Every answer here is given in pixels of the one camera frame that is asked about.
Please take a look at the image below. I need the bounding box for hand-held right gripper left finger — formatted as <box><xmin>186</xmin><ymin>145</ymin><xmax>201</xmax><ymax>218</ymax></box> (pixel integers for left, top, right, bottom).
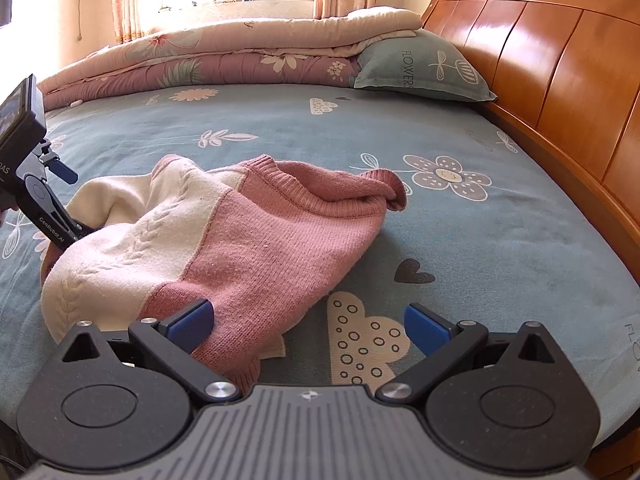
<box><xmin>50</xmin><ymin>299</ymin><xmax>243</xmax><ymax>407</ymax></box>

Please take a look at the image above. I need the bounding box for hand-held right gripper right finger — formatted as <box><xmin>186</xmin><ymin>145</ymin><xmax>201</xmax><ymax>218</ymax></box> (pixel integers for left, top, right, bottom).
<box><xmin>376</xmin><ymin>302</ymin><xmax>571</xmax><ymax>405</ymax></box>

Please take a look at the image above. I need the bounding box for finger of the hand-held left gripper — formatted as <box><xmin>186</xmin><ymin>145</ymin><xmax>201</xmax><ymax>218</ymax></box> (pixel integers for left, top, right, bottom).
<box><xmin>60</xmin><ymin>205</ymin><xmax>108</xmax><ymax>242</ymax></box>
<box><xmin>39</xmin><ymin>152</ymin><xmax>79</xmax><ymax>186</ymax></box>

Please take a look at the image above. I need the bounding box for pink and white knit sweater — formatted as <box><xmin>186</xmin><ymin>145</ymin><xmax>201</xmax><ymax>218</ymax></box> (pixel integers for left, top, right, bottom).
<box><xmin>40</xmin><ymin>155</ymin><xmax>408</xmax><ymax>396</ymax></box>

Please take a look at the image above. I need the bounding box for folded pink floral quilt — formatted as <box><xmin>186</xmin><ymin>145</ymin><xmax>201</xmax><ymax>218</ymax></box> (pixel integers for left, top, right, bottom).
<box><xmin>37</xmin><ymin>6</ymin><xmax>423</xmax><ymax>111</ymax></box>

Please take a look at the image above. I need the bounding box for bed with blue floral sheet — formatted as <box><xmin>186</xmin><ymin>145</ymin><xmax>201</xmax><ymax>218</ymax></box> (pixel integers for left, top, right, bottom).
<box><xmin>0</xmin><ymin>80</ymin><xmax>640</xmax><ymax>461</ymax></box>

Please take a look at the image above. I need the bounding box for grey-green flower print pillow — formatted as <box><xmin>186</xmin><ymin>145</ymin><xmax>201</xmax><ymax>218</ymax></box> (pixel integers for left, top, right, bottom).
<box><xmin>352</xmin><ymin>27</ymin><xmax>498</xmax><ymax>103</ymax></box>

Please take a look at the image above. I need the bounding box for wooden headboard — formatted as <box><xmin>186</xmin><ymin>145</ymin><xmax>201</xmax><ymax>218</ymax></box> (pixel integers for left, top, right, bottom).
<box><xmin>420</xmin><ymin>0</ymin><xmax>640</xmax><ymax>311</ymax></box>

